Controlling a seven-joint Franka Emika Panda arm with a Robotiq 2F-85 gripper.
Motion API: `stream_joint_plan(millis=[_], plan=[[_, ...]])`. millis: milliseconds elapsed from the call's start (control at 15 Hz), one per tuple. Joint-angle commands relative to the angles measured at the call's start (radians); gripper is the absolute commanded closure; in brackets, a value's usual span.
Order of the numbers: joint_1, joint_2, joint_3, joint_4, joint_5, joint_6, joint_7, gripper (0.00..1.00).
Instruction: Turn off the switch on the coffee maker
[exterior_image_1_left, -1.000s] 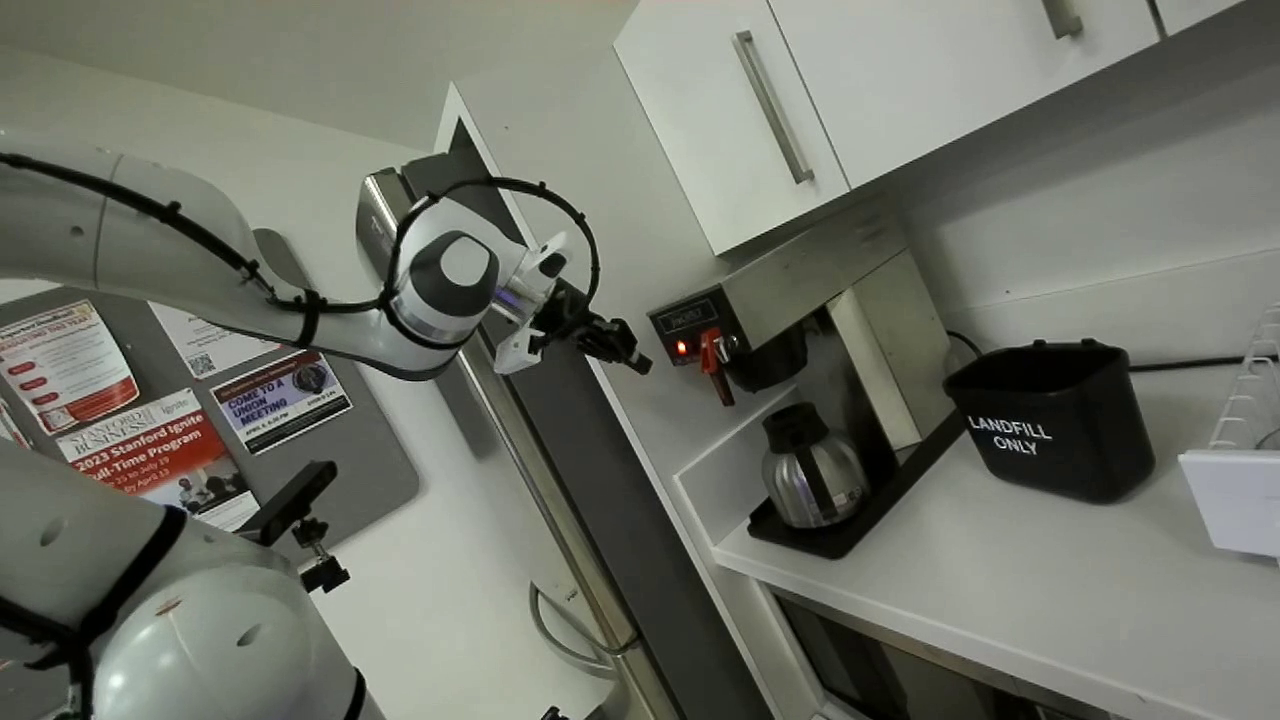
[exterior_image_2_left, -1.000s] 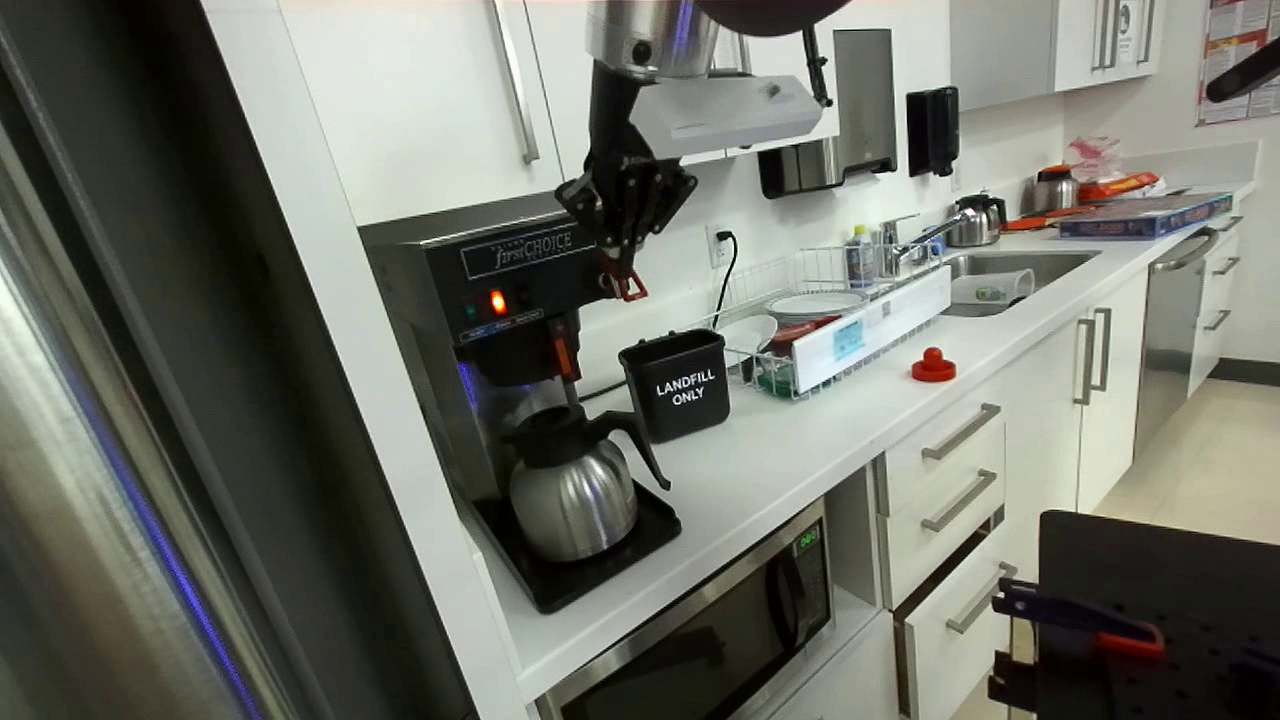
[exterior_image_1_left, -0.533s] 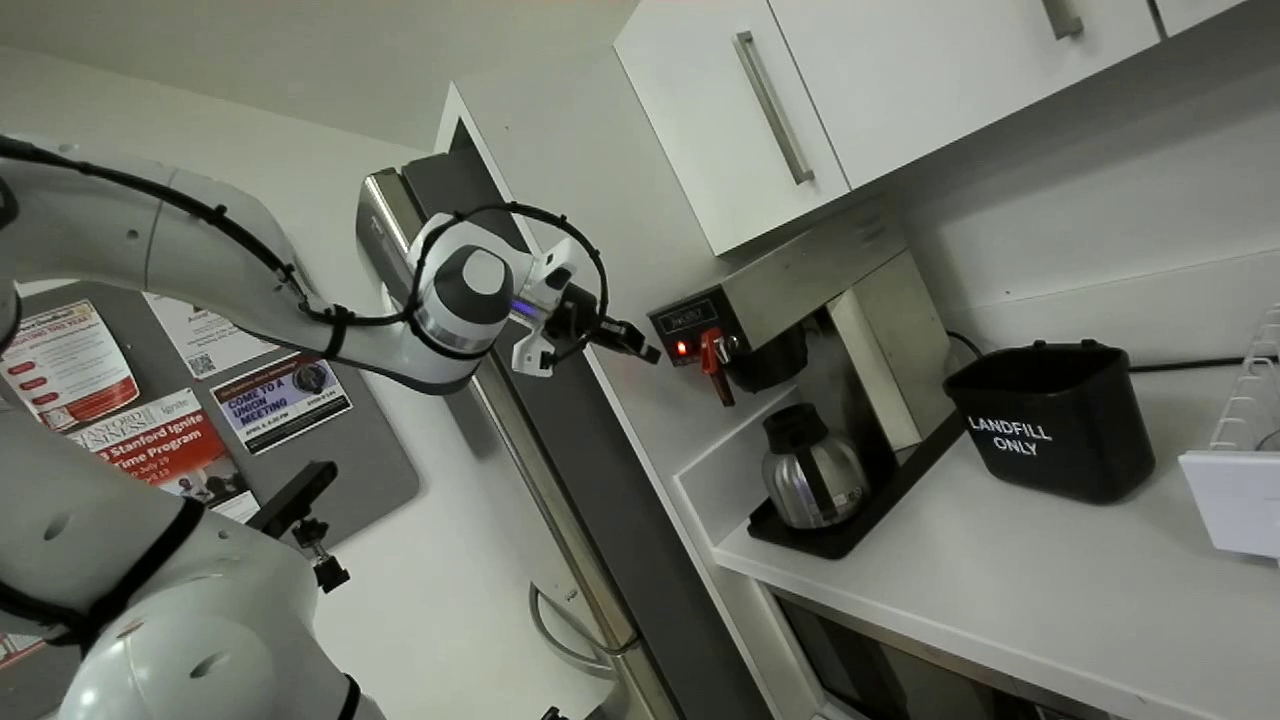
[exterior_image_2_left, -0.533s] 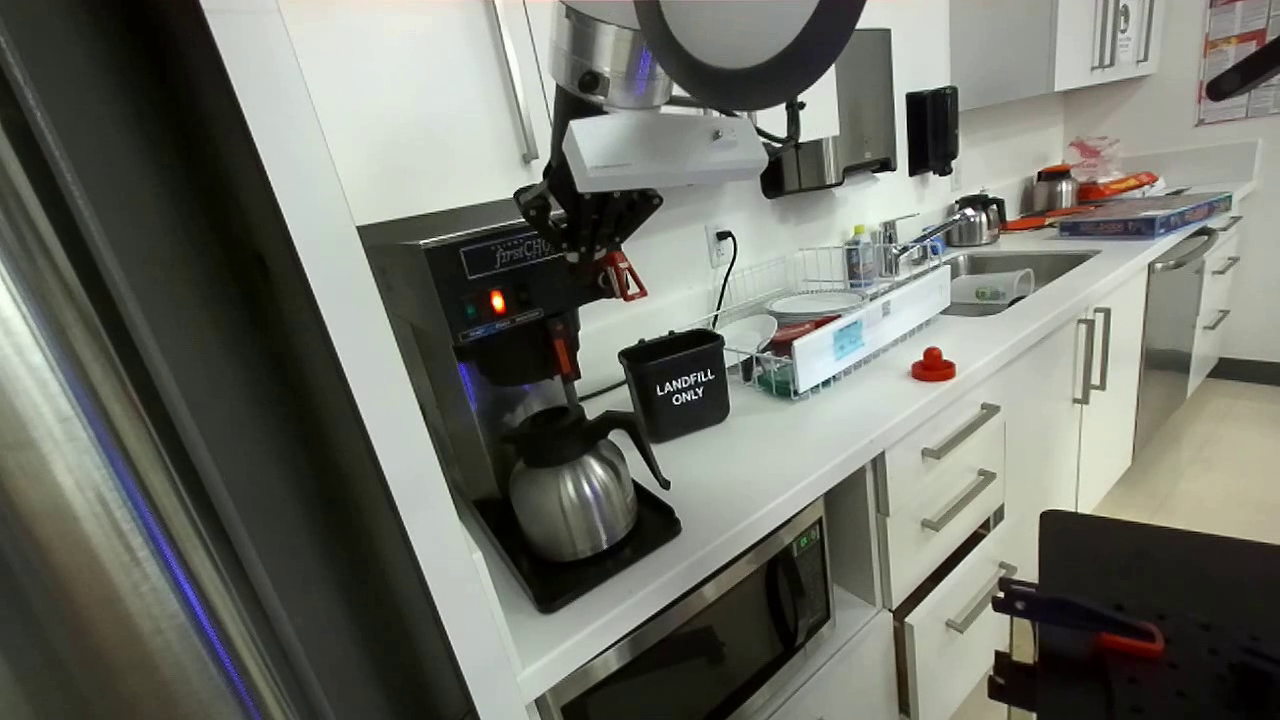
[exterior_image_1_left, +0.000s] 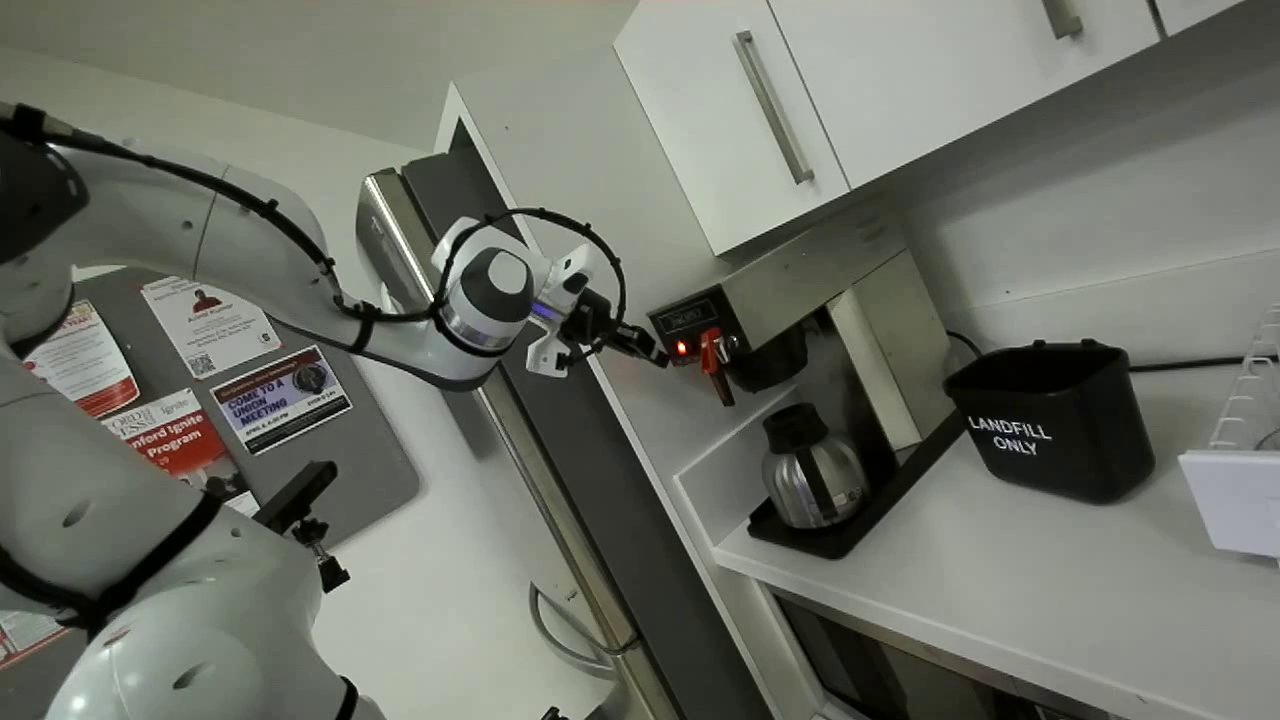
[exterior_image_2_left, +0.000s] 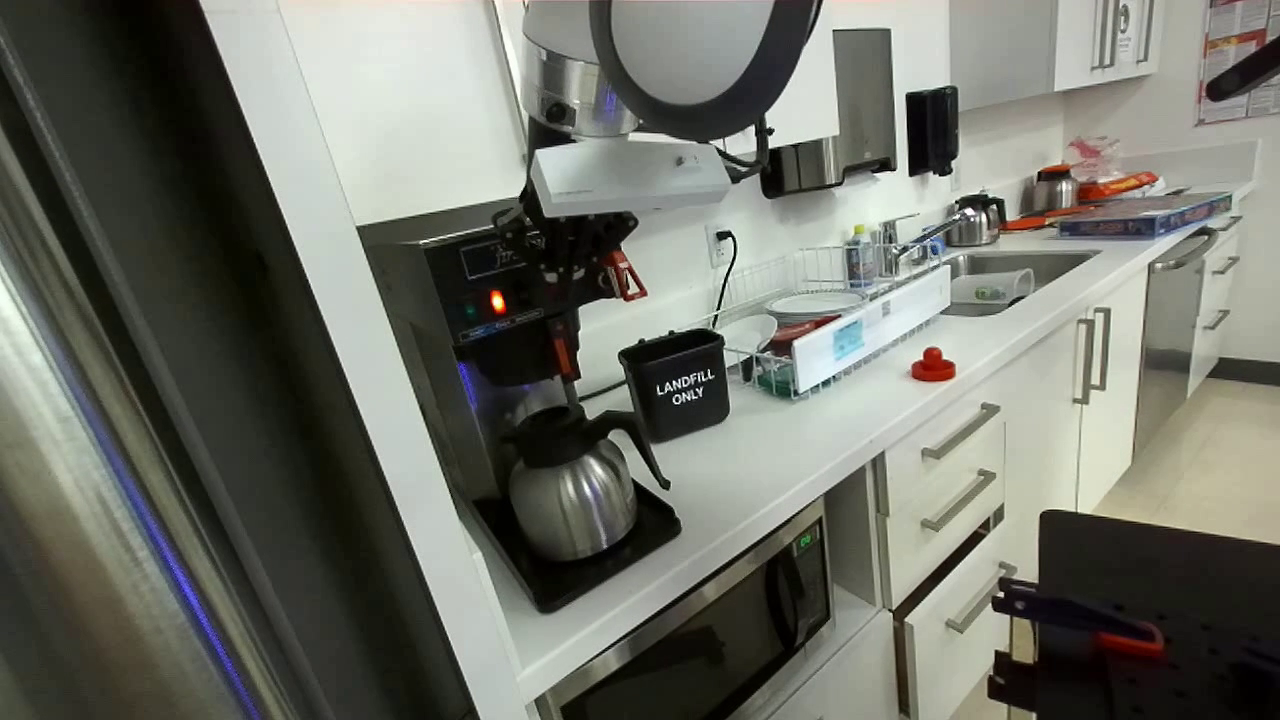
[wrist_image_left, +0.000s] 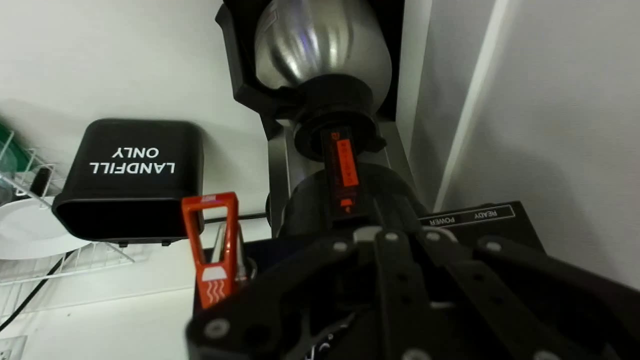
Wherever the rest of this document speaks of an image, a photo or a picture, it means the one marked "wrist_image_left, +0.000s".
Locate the steel and black coffee maker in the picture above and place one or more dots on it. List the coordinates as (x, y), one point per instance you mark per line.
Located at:
(481, 222)

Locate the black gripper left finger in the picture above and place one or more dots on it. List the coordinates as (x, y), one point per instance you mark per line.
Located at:
(293, 300)

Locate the black landfill only bin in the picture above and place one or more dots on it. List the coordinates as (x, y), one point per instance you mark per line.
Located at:
(126, 180)

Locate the green item in rack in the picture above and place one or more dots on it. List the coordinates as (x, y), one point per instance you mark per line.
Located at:
(8, 143)

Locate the black brew funnel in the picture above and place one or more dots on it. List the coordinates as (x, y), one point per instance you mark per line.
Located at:
(312, 200)

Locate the white plate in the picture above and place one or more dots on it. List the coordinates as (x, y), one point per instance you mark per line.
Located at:
(32, 231)

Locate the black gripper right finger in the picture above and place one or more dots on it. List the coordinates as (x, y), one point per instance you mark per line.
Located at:
(532, 306)

